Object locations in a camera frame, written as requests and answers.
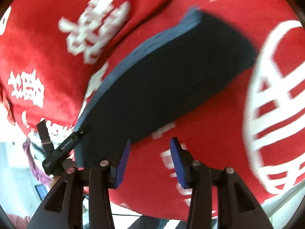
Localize purple cloth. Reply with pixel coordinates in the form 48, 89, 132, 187
22, 137, 51, 186

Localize dark navy pants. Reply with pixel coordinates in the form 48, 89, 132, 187
74, 6, 259, 170

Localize black and white striped cloth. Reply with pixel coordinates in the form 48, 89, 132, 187
111, 205, 191, 229

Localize red printed blanket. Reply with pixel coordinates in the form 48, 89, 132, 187
0, 0, 305, 222

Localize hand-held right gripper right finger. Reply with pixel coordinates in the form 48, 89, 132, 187
169, 137, 274, 229

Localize blue screen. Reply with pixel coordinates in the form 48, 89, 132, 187
35, 184, 48, 201

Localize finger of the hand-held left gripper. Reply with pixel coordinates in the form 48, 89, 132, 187
36, 119, 53, 156

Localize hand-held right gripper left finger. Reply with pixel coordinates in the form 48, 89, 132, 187
26, 139, 131, 229

